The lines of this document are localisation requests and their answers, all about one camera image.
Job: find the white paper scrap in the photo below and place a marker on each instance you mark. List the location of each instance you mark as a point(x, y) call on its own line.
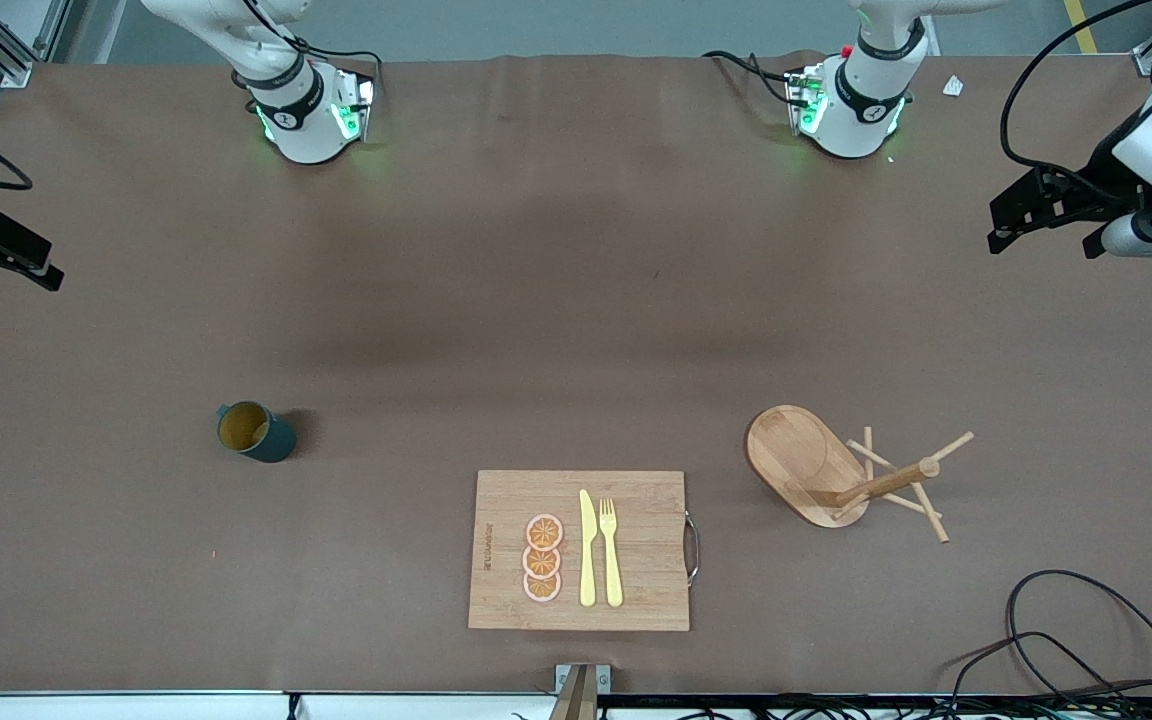
point(953, 86)

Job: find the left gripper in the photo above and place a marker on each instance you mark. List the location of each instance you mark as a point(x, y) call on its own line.
point(1102, 180)

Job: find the yellow plastic knife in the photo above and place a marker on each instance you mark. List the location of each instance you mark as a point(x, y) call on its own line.
point(587, 560)

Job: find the bamboo cutting board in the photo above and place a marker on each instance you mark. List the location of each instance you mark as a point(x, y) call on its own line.
point(651, 550)

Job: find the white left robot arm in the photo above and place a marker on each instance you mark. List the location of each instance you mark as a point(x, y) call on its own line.
point(861, 110)

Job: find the wooden cup rack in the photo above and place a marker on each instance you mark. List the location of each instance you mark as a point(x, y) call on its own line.
point(796, 460)

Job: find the orange slice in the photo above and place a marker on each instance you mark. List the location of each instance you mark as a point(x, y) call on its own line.
point(541, 562)
point(541, 588)
point(543, 531)

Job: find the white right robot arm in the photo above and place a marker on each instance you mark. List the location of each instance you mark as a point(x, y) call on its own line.
point(301, 125)

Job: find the yellow plastic fork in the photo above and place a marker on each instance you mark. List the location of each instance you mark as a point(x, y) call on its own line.
point(612, 570)

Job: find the dark green cup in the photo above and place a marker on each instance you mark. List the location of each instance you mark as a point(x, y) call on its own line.
point(271, 440)

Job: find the metal camera bracket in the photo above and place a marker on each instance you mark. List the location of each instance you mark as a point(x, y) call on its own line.
point(576, 690)

